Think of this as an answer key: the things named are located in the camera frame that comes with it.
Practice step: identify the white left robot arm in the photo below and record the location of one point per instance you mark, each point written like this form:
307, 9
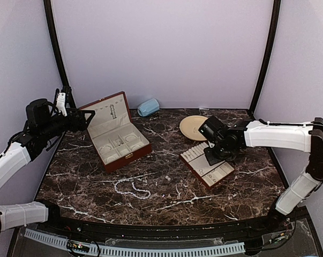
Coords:
23, 148

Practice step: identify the red earring tray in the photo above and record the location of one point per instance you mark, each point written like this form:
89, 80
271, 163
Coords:
209, 175

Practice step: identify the silver bangle front compartment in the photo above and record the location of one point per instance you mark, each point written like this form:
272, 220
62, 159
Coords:
111, 158

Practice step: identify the silver bangle right compartment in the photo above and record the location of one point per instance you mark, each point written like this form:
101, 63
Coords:
135, 147

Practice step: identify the light blue cup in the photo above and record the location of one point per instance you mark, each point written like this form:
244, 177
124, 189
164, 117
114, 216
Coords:
148, 107

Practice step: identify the silver bangle left compartment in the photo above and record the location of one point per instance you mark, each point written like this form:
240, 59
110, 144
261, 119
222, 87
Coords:
105, 148

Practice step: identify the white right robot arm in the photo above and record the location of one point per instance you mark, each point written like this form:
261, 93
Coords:
306, 137

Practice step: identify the red wooden jewelry box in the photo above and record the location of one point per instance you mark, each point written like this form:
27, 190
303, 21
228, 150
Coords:
113, 121

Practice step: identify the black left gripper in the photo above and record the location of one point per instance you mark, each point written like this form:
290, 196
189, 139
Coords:
82, 125

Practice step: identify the cream ceramic plate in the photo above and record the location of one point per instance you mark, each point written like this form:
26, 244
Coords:
189, 127

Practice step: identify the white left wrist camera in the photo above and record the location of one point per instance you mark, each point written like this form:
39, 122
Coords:
61, 103

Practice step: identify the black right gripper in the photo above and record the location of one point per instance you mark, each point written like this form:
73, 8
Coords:
212, 159

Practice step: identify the white slotted cable duct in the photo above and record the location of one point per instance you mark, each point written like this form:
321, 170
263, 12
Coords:
120, 247

